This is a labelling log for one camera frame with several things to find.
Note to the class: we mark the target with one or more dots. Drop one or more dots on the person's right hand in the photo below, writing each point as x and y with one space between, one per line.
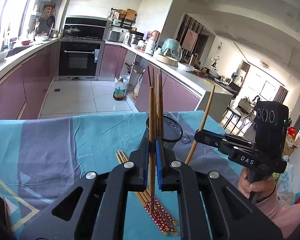
260 190

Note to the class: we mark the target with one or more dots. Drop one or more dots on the brown tumbler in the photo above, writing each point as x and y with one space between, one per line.
192 60

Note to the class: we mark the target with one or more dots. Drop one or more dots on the blue grey printed tablecloth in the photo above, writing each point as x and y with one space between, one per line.
65 150

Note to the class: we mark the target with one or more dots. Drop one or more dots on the pink bowl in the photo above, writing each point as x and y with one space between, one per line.
25 42

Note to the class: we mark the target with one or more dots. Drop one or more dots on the white bucket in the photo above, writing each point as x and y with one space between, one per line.
125 78

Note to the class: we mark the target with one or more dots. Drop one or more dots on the clear plastic bag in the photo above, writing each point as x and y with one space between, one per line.
137 90

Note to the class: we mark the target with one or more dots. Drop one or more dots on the cooking oil bottle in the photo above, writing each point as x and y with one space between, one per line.
119 91

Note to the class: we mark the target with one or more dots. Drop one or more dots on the glass dome food cover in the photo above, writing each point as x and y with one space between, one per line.
172 48

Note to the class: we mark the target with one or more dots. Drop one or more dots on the wooden cutting board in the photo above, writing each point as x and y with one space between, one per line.
130 15

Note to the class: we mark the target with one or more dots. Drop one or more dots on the black wall rack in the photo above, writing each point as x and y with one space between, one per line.
121 23

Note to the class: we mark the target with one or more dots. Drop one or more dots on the white plastic bag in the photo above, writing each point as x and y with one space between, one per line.
187 67

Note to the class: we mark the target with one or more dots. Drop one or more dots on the grey rice cooker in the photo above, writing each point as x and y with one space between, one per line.
113 35

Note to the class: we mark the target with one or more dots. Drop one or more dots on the stainless steel pots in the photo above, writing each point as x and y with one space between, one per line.
135 39

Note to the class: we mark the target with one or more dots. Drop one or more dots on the pot with glass lid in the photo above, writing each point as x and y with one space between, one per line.
72 30

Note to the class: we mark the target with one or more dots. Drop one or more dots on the black frying pan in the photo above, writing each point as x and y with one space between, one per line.
51 22

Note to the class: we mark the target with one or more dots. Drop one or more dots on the person's right forearm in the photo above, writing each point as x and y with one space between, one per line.
285 213

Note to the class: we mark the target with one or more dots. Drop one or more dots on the dining table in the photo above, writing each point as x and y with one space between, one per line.
222 81

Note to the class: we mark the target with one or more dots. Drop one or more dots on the black mesh holder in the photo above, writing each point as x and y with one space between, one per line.
172 130

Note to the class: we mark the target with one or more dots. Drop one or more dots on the pink base cabinets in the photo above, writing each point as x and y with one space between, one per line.
112 61
20 85
180 95

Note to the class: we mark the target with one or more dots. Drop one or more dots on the yellow flat box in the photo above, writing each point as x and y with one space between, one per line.
208 83

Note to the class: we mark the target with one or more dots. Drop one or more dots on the round ceiling lamp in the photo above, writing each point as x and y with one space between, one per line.
265 64

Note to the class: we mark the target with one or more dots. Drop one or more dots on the white canister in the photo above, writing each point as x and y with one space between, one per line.
150 47

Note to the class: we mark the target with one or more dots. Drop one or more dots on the kitchen window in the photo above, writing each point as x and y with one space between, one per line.
12 7

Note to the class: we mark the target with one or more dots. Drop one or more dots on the black built-in oven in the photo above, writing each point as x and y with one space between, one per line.
78 58

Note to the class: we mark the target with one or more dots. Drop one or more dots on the bundle of wooden chopsticks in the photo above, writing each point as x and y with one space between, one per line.
162 215

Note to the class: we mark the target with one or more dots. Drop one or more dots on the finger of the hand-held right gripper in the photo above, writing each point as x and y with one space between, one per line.
207 140
240 141

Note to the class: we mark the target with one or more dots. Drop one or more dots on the white serving bowl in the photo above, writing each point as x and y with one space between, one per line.
42 37

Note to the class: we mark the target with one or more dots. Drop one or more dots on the pink kettle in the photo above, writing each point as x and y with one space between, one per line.
155 38

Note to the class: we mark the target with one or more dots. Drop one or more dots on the red-patterned wooden chopstick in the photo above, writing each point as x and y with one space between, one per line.
158 92
162 110
152 117
149 77
203 115

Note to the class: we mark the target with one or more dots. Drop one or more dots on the round bamboo steamer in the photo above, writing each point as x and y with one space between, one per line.
167 60

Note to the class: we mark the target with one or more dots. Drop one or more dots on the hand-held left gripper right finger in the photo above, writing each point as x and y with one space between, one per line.
158 166

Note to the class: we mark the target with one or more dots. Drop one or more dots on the black range hood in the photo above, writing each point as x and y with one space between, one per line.
90 25

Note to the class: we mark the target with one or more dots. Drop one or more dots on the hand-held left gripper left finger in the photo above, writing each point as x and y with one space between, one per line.
147 165

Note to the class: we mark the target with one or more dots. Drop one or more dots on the framed painting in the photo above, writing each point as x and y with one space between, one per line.
189 40

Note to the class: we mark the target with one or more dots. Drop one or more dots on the wall clock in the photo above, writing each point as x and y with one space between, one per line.
220 46

